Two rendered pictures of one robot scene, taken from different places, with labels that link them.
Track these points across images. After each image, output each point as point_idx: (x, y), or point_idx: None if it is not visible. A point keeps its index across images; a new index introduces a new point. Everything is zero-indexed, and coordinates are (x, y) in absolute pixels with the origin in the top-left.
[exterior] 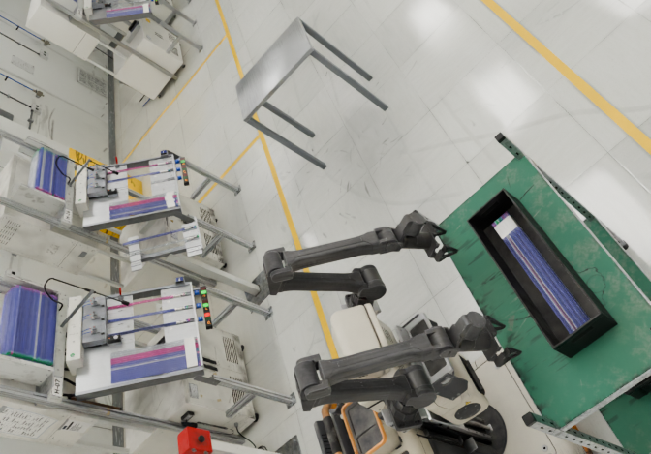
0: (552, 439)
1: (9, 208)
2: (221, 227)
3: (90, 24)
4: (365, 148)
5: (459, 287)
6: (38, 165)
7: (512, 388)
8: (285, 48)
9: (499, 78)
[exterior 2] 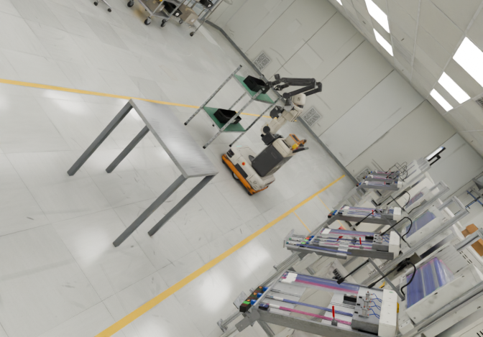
0: (247, 146)
1: (469, 269)
2: None
3: None
4: (139, 195)
5: None
6: (440, 271)
7: (242, 149)
8: (162, 119)
9: (110, 113)
